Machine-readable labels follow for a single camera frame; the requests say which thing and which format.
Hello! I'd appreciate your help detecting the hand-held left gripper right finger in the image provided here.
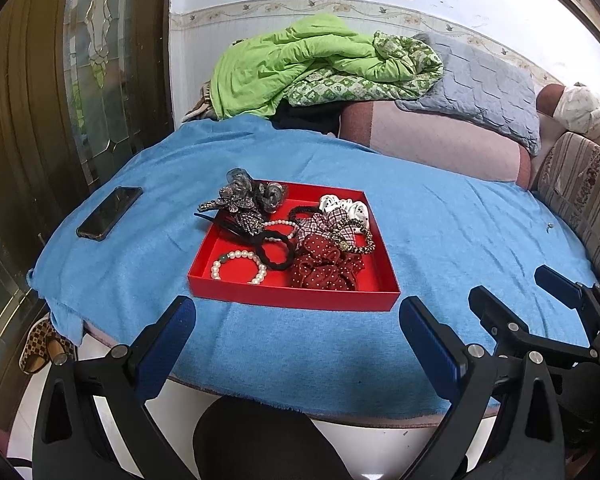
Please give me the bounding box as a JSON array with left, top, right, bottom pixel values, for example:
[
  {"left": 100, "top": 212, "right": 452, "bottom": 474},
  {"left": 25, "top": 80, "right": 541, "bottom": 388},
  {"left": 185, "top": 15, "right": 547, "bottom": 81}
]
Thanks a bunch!
[{"left": 399, "top": 296, "right": 566, "bottom": 480}]

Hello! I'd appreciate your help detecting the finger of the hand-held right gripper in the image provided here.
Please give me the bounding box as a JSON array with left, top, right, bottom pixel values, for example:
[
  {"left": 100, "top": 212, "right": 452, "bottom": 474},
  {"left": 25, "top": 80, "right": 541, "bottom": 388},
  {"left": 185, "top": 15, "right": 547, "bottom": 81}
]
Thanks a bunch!
[
  {"left": 469, "top": 285, "right": 597, "bottom": 365},
  {"left": 534, "top": 265, "right": 600, "bottom": 312}
]

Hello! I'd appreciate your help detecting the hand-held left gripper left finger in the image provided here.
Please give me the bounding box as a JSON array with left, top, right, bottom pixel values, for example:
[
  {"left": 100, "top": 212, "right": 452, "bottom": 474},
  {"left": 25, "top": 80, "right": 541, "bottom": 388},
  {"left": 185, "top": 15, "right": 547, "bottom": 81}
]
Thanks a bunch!
[{"left": 32, "top": 295, "right": 197, "bottom": 480}]

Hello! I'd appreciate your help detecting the white pearl bracelet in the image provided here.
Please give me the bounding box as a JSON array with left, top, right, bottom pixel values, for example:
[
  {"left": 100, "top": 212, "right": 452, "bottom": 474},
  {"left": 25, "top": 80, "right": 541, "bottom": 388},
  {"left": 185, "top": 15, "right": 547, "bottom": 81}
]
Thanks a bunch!
[{"left": 210, "top": 250, "right": 268, "bottom": 286}]

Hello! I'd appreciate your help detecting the gold black beaded hair tie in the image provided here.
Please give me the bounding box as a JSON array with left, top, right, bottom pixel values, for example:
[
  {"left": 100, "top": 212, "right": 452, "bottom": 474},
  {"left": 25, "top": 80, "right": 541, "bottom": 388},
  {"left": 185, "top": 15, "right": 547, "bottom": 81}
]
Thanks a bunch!
[{"left": 330, "top": 225, "right": 377, "bottom": 257}]

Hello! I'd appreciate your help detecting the red tray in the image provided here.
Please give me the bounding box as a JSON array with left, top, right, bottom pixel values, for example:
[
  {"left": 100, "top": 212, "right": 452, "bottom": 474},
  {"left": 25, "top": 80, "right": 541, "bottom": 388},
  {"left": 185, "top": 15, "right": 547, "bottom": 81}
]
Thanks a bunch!
[{"left": 187, "top": 180, "right": 402, "bottom": 312}]

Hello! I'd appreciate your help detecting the thick black hair tie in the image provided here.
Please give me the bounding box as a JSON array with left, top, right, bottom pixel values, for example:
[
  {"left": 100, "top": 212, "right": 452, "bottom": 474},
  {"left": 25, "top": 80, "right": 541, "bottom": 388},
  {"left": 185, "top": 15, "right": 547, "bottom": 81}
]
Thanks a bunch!
[{"left": 250, "top": 227, "right": 298, "bottom": 273}]

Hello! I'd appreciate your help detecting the red polka dot scrunchie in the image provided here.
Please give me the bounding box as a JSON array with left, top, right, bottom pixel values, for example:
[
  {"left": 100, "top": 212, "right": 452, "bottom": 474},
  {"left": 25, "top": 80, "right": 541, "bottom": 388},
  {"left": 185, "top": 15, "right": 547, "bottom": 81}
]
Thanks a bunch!
[{"left": 287, "top": 232, "right": 367, "bottom": 292}]

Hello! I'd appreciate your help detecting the sequin bow hair clip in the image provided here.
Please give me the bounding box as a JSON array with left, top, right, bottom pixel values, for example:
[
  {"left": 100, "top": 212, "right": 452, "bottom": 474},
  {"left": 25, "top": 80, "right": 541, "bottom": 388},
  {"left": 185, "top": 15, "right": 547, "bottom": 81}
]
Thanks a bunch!
[{"left": 197, "top": 187, "right": 263, "bottom": 236}]

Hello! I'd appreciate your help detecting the red white striped scrunchie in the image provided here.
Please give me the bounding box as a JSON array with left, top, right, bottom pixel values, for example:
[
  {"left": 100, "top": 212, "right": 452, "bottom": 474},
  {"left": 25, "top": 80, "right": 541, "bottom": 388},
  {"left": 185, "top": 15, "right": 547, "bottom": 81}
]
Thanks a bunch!
[{"left": 297, "top": 210, "right": 358, "bottom": 248}]

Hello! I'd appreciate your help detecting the pale bead bracelet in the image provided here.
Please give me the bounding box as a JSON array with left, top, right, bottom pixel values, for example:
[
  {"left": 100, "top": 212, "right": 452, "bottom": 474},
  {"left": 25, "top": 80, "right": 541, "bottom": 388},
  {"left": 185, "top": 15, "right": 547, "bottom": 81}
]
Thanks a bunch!
[{"left": 262, "top": 217, "right": 301, "bottom": 241}]

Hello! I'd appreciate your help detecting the white dotted scrunchie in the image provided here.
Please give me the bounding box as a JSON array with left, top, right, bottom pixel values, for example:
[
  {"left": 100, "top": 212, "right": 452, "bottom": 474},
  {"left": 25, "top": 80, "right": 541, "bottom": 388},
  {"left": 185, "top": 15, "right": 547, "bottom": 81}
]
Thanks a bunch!
[{"left": 319, "top": 193, "right": 371, "bottom": 233}]

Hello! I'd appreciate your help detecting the grey sheer scrunchie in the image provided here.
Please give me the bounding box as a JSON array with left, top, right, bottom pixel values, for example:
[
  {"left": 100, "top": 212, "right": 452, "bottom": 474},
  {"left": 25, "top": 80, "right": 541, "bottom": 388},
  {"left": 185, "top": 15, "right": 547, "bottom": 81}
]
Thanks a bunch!
[{"left": 225, "top": 167, "right": 289, "bottom": 211}]

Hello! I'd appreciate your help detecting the black ruffled hair tie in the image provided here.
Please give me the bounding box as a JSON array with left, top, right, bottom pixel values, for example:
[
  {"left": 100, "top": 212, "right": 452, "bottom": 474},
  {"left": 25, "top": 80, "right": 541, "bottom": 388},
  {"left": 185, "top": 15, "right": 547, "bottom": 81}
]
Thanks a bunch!
[{"left": 286, "top": 202, "right": 326, "bottom": 226}]

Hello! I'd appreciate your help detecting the blue cloth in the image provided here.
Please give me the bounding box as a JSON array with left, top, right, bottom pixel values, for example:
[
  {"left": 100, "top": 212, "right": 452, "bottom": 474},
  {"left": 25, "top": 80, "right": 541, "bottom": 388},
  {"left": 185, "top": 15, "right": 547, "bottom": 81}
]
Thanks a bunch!
[{"left": 27, "top": 115, "right": 600, "bottom": 423}]

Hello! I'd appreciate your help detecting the striped patterned sofa cushion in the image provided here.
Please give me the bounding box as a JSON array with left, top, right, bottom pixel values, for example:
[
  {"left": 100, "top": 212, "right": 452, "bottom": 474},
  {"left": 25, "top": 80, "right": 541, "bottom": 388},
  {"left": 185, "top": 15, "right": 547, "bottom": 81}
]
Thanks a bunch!
[{"left": 530, "top": 85, "right": 600, "bottom": 301}]

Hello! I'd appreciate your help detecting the checkered slipper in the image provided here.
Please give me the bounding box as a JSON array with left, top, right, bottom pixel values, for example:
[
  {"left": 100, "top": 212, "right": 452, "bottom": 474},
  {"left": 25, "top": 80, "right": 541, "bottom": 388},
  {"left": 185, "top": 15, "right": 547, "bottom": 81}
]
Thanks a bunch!
[
  {"left": 50, "top": 337, "right": 77, "bottom": 367},
  {"left": 19, "top": 317, "right": 57, "bottom": 376}
]

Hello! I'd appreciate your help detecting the black hair clip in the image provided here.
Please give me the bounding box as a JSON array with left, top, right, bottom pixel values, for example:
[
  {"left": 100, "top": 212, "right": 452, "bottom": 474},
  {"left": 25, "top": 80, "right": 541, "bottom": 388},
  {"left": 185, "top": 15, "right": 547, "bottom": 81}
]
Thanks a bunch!
[{"left": 194, "top": 212, "right": 261, "bottom": 248}]

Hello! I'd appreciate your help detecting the black smartphone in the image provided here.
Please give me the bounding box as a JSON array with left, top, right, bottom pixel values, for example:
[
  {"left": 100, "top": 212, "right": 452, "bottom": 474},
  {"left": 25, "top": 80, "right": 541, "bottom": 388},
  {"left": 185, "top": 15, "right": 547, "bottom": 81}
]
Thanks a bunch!
[{"left": 76, "top": 186, "right": 144, "bottom": 242}]

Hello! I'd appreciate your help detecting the white patterned cloth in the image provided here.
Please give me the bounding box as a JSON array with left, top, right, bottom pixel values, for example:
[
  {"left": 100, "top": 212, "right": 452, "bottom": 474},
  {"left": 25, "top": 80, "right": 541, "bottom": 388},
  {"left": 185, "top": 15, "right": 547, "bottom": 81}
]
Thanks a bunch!
[{"left": 552, "top": 82, "right": 600, "bottom": 136}]

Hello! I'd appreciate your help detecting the pink cushion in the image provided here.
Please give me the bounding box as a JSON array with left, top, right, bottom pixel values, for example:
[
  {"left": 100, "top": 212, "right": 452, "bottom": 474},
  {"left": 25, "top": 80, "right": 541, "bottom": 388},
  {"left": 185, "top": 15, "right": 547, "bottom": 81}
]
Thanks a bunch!
[{"left": 340, "top": 100, "right": 533, "bottom": 190}]

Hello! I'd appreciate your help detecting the grey quilted pillow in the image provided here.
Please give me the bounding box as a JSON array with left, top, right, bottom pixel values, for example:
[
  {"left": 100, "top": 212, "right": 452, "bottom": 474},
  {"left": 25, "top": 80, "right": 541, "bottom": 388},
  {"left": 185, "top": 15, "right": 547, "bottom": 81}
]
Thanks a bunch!
[{"left": 395, "top": 32, "right": 542, "bottom": 156}]

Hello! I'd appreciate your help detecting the brown patterned cloth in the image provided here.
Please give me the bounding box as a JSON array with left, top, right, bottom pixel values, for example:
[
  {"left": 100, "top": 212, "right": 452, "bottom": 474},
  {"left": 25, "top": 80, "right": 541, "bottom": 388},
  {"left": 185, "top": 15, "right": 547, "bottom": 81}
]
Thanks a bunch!
[{"left": 182, "top": 82, "right": 221, "bottom": 123}]

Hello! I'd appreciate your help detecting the black clothing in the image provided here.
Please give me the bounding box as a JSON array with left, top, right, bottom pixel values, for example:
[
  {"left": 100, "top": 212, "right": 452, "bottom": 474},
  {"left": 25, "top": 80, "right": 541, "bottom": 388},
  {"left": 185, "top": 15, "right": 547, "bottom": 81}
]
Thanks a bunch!
[{"left": 270, "top": 99, "right": 346, "bottom": 138}]

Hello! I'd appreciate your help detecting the wooden door with glass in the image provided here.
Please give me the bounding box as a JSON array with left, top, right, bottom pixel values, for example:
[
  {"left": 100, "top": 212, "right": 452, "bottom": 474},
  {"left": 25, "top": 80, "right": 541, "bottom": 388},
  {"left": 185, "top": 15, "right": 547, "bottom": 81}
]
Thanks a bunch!
[{"left": 0, "top": 0, "right": 173, "bottom": 431}]

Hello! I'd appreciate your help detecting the green quilt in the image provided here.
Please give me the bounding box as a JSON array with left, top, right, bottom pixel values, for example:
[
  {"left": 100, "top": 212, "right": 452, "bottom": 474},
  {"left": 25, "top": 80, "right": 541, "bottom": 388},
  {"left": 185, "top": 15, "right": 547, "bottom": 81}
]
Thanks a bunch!
[{"left": 212, "top": 14, "right": 445, "bottom": 122}]

